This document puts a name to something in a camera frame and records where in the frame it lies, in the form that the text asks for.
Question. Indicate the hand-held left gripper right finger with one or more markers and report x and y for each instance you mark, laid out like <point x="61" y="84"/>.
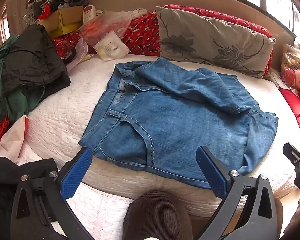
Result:
<point x="212" y="172"/>

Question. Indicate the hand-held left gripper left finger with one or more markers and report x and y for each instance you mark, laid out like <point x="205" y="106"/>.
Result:
<point x="75" y="175"/>

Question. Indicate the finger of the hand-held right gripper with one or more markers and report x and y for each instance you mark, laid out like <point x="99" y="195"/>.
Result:
<point x="292" y="153"/>

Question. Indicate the blue denim pants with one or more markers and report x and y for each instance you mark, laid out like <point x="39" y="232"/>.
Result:
<point x="177" y="120"/>

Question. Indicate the plain red cloth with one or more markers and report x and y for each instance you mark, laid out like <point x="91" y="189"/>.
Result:
<point x="297" y="105"/>

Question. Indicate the white quilted bed cover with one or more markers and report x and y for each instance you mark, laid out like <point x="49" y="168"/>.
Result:
<point x="65" y="110"/>

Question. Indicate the black cloth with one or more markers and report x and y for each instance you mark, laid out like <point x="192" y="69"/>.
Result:
<point x="5" y="180"/>

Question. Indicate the white pink plastic bag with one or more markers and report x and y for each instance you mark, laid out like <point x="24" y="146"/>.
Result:
<point x="10" y="142"/>

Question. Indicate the doll in plastic bag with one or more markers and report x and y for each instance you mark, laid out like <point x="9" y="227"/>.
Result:
<point x="295" y="70"/>

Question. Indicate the green garment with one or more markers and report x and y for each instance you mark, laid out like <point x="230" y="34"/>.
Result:
<point x="5" y="100"/>

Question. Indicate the black garment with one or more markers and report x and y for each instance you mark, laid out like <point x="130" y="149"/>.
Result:
<point x="32" y="60"/>

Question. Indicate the grey floral pillow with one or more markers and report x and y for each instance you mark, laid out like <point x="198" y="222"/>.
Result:
<point x="210" y="42"/>

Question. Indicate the white folded cloth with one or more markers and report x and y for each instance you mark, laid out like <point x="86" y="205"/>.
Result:
<point x="111" y="47"/>

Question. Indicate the yellow cardboard box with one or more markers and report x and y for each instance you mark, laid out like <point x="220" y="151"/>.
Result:
<point x="65" y="21"/>

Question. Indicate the clear plastic bag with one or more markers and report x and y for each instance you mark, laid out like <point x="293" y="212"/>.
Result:
<point x="107" y="23"/>

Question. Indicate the red floral pillow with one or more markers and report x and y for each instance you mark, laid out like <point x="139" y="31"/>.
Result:
<point x="140" y="32"/>

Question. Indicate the white red bottle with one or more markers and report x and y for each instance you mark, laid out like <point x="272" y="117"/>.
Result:
<point x="88" y="12"/>

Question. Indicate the brown wooden door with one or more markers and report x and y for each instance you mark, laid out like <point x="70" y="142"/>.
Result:
<point x="5" y="12"/>

